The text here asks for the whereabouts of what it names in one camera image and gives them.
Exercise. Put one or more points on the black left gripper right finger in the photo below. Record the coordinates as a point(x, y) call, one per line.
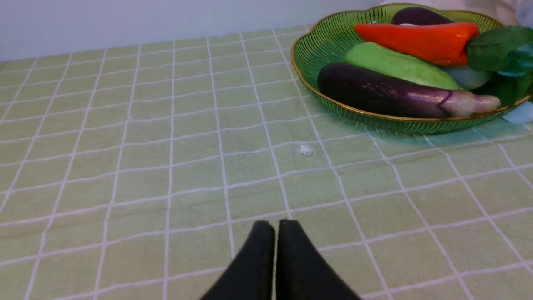
point(301, 271)

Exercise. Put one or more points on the green cucumber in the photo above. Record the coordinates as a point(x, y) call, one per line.
point(378, 58)

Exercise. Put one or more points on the white radish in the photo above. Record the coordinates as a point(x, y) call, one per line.
point(467, 78)

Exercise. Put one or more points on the small white crumb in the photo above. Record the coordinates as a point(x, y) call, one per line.
point(305, 150)

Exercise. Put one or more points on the orange carrot with leaves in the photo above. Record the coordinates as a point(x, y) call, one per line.
point(505, 50)

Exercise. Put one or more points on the green glass ribbed plate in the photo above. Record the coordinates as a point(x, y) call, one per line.
point(330, 39)

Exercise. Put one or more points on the purple eggplant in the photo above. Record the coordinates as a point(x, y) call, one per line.
point(419, 16)
point(371, 91)

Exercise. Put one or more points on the front purple eggplant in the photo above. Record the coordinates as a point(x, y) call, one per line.
point(371, 91)

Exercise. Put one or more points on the rear purple eggplant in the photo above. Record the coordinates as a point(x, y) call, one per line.
point(419, 16)

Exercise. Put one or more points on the green checkered tablecloth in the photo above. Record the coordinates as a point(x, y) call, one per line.
point(136, 173)

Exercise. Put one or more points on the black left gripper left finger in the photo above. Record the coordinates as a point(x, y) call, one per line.
point(250, 274)

